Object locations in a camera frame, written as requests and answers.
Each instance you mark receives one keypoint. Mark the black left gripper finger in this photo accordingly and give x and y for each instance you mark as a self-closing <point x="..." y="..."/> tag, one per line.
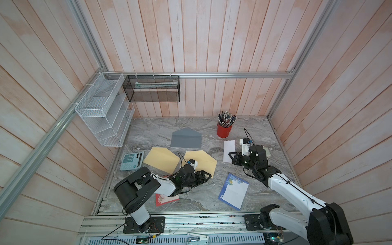
<point x="198" y="182"/>
<point x="203" y="174"/>

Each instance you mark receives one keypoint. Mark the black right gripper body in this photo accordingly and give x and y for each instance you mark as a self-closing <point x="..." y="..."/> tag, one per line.
<point x="246" y="162"/>

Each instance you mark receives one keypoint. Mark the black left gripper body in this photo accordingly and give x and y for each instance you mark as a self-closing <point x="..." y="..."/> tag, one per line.
<point x="192" y="181"/>

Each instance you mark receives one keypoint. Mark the yellow envelope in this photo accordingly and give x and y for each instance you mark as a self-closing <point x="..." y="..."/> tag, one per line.
<point x="162" y="159"/>
<point x="205" y="161"/>

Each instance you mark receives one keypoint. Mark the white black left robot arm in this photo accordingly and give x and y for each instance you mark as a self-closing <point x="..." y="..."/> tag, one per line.
<point x="134" y="190"/>

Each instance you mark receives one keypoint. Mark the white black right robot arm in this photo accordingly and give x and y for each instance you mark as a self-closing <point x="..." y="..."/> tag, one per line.
<point x="319" y="223"/>

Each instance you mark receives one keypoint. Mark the blue bordered letter paper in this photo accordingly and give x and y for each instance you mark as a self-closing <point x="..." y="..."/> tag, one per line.
<point x="233" y="191"/>

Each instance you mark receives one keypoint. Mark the grey paper envelope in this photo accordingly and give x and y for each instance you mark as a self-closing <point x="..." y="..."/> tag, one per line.
<point x="186" y="138"/>

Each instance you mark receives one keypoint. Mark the red pencil cup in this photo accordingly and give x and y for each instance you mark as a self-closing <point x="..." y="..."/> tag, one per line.
<point x="223" y="132"/>

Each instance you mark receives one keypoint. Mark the bunch of pencils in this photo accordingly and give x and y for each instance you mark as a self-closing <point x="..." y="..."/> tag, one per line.
<point x="226" y="119"/>

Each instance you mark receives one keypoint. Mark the teal desk calculator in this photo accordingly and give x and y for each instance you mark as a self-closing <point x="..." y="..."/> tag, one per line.
<point x="132" y="161"/>

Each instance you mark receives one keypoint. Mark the paper inside black basket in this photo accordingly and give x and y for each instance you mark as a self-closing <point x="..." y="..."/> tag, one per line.
<point x="156" y="85"/>

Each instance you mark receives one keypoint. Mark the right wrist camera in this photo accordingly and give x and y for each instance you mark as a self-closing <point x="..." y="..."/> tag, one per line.
<point x="245" y="145"/>

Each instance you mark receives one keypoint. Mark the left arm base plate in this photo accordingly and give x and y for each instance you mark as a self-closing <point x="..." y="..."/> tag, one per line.
<point x="154" y="224"/>

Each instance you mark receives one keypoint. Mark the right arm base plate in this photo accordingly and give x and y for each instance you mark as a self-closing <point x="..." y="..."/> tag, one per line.
<point x="255" y="222"/>

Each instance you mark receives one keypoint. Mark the aluminium frame rail front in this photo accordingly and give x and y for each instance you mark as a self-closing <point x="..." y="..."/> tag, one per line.
<point x="176" y="223"/>

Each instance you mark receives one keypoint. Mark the black mesh wall basket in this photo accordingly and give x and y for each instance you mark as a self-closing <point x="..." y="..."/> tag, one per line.
<point x="151" y="95"/>

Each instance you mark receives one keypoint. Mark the white wire mesh shelf rack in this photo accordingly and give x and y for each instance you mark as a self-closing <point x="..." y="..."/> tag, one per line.
<point x="105" y="109"/>

